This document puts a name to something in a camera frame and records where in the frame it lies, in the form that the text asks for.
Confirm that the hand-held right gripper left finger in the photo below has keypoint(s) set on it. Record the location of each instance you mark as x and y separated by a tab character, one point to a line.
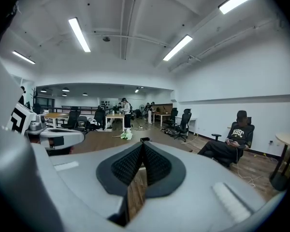
87	175

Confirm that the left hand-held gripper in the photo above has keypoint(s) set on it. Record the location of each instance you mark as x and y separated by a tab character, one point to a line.
21	120

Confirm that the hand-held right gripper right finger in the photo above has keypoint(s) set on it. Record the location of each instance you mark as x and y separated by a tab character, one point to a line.
195	197

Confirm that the coat rack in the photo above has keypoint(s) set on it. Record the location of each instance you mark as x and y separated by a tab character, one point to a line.
34	95

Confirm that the wooden desk white legs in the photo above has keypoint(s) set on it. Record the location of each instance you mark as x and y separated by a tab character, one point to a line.
114	115
162	114
55	115

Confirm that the green white bundle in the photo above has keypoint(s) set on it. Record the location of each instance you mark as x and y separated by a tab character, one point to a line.
126	134

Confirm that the black metal railing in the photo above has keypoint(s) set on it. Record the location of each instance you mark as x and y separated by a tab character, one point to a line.
87	108

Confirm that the standing fan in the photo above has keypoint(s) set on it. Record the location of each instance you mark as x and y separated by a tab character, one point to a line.
141	109

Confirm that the round ceiling detector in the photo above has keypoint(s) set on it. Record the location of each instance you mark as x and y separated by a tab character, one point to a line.
106	39

